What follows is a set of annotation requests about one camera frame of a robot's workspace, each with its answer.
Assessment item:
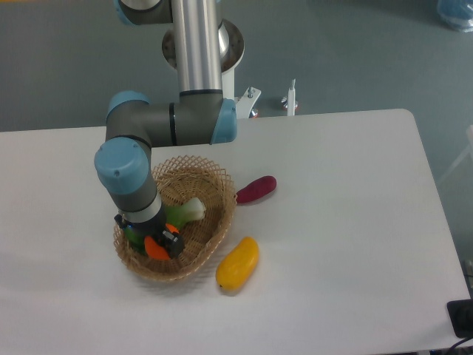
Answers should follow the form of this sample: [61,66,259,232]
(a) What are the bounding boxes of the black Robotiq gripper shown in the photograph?
[114,206,185,258]

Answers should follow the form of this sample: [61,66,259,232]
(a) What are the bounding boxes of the orange fruit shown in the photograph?
[144,223,179,260]

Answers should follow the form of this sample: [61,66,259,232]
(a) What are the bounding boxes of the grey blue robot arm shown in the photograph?
[94,1,237,260]

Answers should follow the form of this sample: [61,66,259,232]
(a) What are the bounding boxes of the woven wicker basket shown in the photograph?
[113,155,237,283]

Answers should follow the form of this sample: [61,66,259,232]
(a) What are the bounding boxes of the green bok choy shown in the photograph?
[122,197,206,256]

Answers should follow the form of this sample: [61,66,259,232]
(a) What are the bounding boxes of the yellow mango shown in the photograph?
[215,237,259,292]

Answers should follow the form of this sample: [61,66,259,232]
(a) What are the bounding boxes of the purple sweet potato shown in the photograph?
[236,175,277,204]

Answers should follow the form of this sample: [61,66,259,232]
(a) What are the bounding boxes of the white stand leg with foot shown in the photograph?
[281,78,299,116]

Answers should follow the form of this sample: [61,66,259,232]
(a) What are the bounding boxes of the black device at edge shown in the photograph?
[446,299,472,338]

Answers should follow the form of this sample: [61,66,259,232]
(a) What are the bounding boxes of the blue plastic bag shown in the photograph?
[437,0,472,33]

